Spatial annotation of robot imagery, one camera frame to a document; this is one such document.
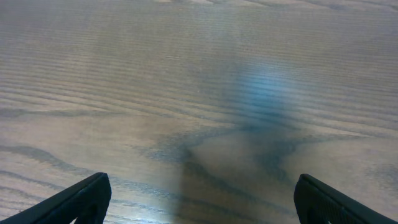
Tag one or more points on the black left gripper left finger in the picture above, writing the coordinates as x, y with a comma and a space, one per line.
86, 202

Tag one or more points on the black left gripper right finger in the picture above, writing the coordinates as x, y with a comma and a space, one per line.
318, 203

